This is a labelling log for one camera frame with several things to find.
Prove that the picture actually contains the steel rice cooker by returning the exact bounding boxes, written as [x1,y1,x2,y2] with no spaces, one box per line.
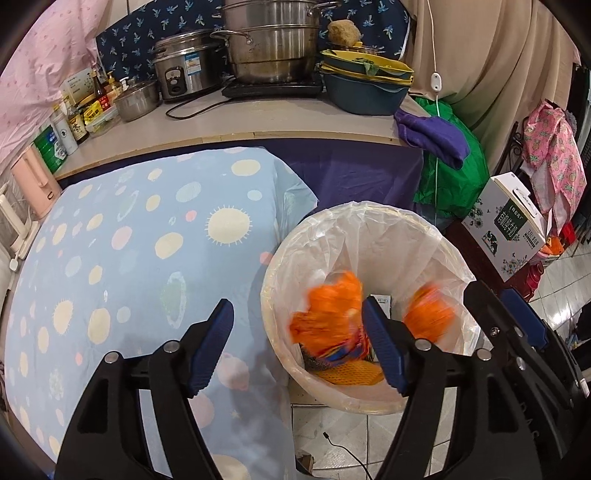
[151,33,232,102]

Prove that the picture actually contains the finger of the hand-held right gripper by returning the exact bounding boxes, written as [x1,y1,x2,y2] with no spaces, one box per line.
[463,281,528,366]
[501,288,549,348]

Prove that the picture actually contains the pink dotted cloth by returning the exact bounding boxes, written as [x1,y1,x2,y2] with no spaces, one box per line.
[0,0,116,176]

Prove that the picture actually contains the dark blue plastic basin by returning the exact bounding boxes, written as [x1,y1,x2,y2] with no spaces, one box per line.
[322,73,411,116]

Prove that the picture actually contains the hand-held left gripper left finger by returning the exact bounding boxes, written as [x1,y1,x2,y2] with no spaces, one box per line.
[54,299,235,480]

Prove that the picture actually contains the small steel pot with lid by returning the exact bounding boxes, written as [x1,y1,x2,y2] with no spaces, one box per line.
[113,79,161,123]

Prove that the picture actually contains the steel scouring pad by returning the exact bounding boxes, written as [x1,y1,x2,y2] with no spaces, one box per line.
[300,346,333,370]

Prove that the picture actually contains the brown loofah sponge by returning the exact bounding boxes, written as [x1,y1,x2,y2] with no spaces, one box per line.
[327,19,362,47]

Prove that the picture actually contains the dark green drink carton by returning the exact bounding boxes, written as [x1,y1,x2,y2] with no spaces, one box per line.
[369,294,393,319]

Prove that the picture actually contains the green tin can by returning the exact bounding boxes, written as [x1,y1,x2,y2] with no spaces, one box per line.
[33,124,68,174]

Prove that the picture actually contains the yellow packet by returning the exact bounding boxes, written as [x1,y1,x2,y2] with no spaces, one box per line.
[81,100,105,124]

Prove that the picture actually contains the red flask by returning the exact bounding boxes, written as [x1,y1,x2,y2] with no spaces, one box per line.
[522,263,548,301]

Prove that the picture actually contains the tall dark sauce bottle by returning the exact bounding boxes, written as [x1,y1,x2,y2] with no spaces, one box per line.
[91,69,109,112]

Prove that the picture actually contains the pink electric kettle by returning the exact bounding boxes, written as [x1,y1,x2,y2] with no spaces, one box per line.
[10,150,63,220]

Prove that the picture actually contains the large steel steamer pot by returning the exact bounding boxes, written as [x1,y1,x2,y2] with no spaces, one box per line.
[210,0,342,85]

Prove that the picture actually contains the navy palm print cloth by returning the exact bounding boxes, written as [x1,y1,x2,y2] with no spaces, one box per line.
[95,0,411,84]

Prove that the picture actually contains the green plastic bag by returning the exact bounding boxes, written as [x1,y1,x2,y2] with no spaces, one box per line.
[413,97,490,220]

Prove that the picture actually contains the black induction cooker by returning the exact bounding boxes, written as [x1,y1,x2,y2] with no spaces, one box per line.
[221,74,324,99]

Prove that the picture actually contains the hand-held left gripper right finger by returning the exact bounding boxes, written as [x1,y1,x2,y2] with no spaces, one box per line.
[361,296,543,480]

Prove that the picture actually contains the white waste bin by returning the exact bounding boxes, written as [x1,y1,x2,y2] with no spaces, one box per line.
[260,200,478,414]

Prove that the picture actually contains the black power cable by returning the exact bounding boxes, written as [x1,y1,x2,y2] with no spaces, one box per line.
[165,76,234,120]

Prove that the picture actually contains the white cable with switch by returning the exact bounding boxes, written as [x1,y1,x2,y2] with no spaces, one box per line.
[425,0,445,222]

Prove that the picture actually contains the yellow plastic basin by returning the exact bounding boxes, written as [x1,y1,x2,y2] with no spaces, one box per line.
[320,48,415,84]

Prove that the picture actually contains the purple cloth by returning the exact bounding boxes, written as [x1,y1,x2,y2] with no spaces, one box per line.
[394,108,471,171]

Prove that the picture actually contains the dark bottle with white label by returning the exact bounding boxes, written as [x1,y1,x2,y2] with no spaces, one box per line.
[65,104,90,145]

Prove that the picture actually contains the white plastic bottle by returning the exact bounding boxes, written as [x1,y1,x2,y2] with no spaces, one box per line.
[50,113,79,155]

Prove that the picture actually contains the black metal rack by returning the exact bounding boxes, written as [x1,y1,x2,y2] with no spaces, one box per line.
[496,120,532,185]

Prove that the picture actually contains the dark red stool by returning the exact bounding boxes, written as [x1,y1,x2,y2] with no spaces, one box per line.
[445,217,527,296]

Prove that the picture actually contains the beige curtain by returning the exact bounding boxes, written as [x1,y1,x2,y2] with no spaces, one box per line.
[402,0,583,171]

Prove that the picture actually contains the white and green box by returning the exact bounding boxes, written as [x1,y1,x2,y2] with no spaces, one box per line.
[62,68,98,104]

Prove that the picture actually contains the clear food container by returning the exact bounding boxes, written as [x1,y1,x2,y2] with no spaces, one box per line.
[85,106,122,138]

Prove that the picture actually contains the pink pineapple print garment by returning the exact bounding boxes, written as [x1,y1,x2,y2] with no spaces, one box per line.
[522,102,585,234]

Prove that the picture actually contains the large orange foam fruit net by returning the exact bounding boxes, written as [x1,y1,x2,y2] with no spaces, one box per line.
[314,360,386,386]

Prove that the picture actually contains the dark blue sheet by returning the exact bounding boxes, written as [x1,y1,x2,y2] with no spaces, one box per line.
[272,138,426,217]

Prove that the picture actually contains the white milk carton box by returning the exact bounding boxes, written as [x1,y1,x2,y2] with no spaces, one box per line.
[462,172,555,282]

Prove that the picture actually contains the thin black floor cable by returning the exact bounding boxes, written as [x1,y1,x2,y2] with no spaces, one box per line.
[323,431,384,480]

